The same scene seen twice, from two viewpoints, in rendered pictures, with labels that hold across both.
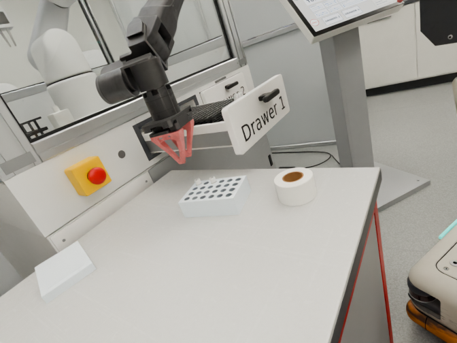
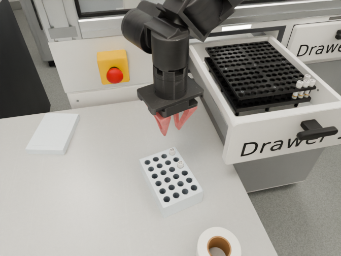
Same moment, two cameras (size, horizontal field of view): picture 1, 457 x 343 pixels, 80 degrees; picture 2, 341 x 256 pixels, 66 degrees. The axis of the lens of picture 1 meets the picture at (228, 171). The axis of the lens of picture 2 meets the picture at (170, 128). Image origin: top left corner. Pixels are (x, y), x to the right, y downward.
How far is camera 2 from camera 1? 35 cm
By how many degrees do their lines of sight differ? 36
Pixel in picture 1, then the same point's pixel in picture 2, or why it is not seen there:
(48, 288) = (32, 146)
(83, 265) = (58, 146)
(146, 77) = (157, 55)
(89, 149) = (127, 42)
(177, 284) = (72, 232)
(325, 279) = not seen: outside the picture
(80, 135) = not seen: hidden behind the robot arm
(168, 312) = (47, 249)
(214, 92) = (314, 33)
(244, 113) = (261, 132)
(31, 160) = (73, 34)
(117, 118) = not seen: hidden behind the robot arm
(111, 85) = (131, 33)
